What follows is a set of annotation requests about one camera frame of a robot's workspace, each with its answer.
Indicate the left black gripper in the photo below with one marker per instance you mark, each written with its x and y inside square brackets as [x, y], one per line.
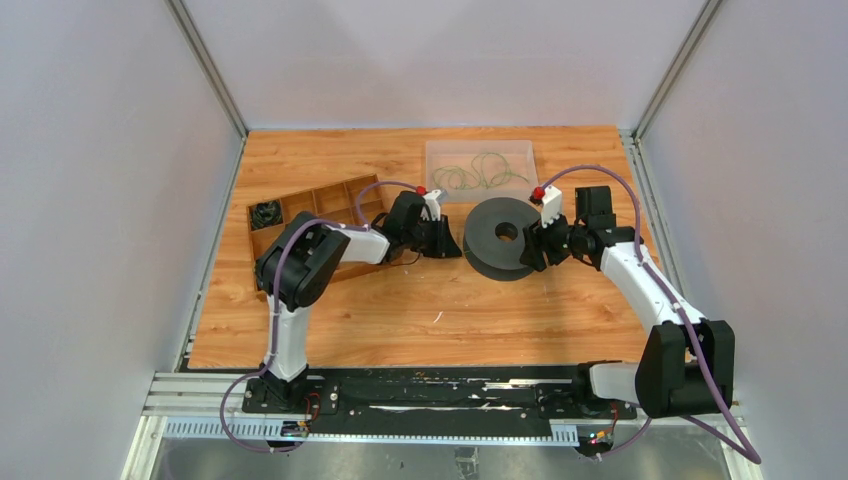
[445, 245]

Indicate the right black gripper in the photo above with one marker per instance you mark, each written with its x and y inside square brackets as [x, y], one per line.
[537, 240]

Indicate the dark grey spool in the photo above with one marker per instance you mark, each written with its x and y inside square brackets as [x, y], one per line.
[493, 240]

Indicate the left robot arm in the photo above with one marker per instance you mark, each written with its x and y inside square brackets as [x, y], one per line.
[296, 269]

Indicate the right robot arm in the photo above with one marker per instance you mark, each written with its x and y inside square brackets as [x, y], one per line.
[687, 364]

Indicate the translucent plastic bin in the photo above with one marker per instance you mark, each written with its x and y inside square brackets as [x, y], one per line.
[471, 171]

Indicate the wooden compartment tray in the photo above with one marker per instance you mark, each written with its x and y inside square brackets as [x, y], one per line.
[267, 219]

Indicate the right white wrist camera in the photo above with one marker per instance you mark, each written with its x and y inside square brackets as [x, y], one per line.
[549, 198]

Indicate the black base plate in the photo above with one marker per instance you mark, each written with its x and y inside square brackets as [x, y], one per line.
[462, 403]

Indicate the aluminium frame rail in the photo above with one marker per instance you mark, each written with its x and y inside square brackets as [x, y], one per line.
[192, 427]

